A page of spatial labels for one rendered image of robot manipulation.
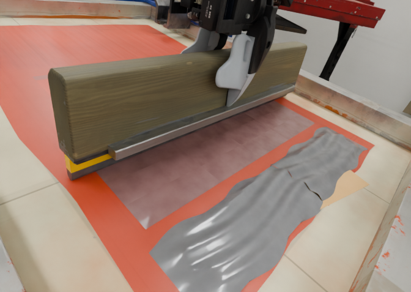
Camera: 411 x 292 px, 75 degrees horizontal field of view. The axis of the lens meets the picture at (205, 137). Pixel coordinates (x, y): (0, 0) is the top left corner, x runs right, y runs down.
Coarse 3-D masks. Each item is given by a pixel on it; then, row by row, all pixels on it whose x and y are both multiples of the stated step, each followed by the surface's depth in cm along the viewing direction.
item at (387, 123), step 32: (0, 0) 52; (32, 0) 55; (64, 0) 60; (96, 0) 67; (192, 32) 68; (320, 96) 51; (352, 96) 48; (384, 128) 45; (384, 224) 26; (0, 256) 14; (384, 256) 20; (0, 288) 13; (352, 288) 20; (384, 288) 18
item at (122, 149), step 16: (256, 96) 39; (272, 96) 41; (208, 112) 32; (224, 112) 33; (160, 128) 27; (176, 128) 28; (192, 128) 29; (112, 144) 24; (128, 144) 24; (144, 144) 25
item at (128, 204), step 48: (0, 48) 42; (48, 48) 46; (96, 48) 51; (0, 96) 32; (48, 96) 34; (48, 144) 27; (192, 144) 32; (240, 144) 34; (96, 192) 24; (144, 192) 25; (192, 192) 26; (144, 240) 21; (288, 240) 24; (144, 288) 18
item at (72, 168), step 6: (66, 156) 23; (102, 156) 25; (108, 156) 25; (66, 162) 23; (72, 162) 23; (84, 162) 24; (90, 162) 24; (96, 162) 25; (72, 168) 23; (78, 168) 24
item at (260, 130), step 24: (120, 24) 67; (120, 48) 53; (144, 48) 56; (168, 48) 60; (240, 120) 40; (264, 120) 41; (288, 120) 43; (312, 120) 45; (264, 144) 36; (288, 144) 37; (360, 144) 42
